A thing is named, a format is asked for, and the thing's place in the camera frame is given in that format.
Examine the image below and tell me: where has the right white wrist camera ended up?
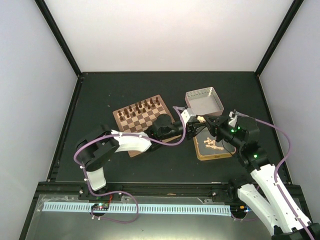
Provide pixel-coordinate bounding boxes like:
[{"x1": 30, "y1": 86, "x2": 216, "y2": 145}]
[{"x1": 228, "y1": 109, "x2": 239, "y2": 128}]

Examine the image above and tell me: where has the light blue cable duct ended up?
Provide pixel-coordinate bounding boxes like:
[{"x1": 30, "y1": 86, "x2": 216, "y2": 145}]
[{"x1": 42, "y1": 202, "x2": 231, "y2": 217}]

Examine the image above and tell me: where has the light chess piece pile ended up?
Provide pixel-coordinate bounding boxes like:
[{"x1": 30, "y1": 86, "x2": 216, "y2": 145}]
[{"x1": 203, "y1": 137, "x2": 224, "y2": 151}]

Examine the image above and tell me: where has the small circuit board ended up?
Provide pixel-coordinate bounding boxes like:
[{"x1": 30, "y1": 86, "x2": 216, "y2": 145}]
[
  {"x1": 91, "y1": 203, "x2": 110, "y2": 211},
  {"x1": 230, "y1": 205, "x2": 253, "y2": 213}
]

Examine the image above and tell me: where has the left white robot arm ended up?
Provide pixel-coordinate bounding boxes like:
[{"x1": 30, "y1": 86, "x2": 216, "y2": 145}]
[{"x1": 73, "y1": 110, "x2": 206, "y2": 200}]

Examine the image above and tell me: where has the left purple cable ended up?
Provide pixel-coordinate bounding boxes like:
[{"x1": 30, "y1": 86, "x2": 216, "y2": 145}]
[{"x1": 73, "y1": 105, "x2": 187, "y2": 223}]

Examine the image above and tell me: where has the left small circuit board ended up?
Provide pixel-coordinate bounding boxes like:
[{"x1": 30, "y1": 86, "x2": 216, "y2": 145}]
[{"x1": 91, "y1": 203, "x2": 110, "y2": 211}]

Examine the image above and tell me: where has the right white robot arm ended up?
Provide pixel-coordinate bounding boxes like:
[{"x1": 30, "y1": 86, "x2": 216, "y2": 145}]
[{"x1": 204, "y1": 115, "x2": 320, "y2": 240}]

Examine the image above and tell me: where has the wooden chess board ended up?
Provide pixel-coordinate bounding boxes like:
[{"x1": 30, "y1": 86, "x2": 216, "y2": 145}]
[{"x1": 113, "y1": 94, "x2": 183, "y2": 143}]

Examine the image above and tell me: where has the right small circuit board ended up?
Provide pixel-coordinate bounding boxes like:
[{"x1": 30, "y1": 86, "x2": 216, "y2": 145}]
[{"x1": 230, "y1": 205, "x2": 253, "y2": 213}]

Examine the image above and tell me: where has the black mounting rail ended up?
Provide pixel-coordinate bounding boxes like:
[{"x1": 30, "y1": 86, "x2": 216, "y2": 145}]
[{"x1": 35, "y1": 182, "x2": 236, "y2": 202}]

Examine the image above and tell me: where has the gold metal tin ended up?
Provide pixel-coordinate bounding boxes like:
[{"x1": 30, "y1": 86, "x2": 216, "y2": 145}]
[{"x1": 193, "y1": 129, "x2": 236, "y2": 161}]

